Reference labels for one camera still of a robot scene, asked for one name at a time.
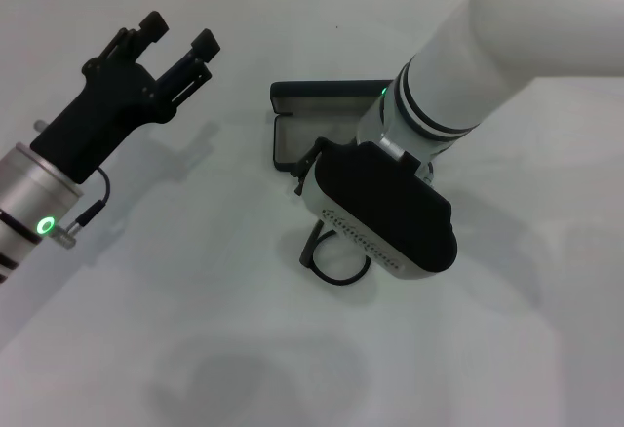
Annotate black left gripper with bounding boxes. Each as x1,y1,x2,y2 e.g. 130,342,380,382
30,10,222,185

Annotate black glasses case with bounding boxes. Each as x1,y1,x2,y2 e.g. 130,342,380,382
269,79,397,174

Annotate round thick black glasses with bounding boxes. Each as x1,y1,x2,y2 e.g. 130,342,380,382
298,220,372,286

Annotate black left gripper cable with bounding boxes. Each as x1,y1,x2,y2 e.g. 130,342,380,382
65,167,111,233

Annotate silver left cable connector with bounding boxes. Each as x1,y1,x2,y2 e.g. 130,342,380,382
53,221,79,251

